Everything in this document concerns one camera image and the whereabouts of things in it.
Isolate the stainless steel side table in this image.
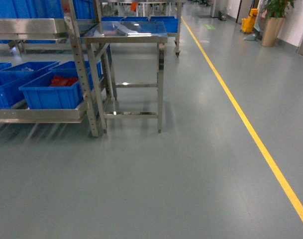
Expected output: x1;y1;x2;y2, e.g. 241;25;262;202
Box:
82;21;168;133

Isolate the yellow mop bucket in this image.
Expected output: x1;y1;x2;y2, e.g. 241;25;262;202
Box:
241;8;258;33

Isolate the red parts pile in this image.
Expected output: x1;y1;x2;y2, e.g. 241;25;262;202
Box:
50;75;79;87

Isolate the empty blue plastic bin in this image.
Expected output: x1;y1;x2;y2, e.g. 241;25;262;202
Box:
0;61;59;109

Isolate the stainless steel shelf rack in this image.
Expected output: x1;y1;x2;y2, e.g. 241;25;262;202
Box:
0;0;108;137

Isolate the blue bin with red parts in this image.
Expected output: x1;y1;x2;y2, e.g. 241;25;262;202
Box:
19;71;83;110

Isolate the tan planter pot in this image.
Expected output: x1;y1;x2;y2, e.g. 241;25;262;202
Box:
261;17;285;47

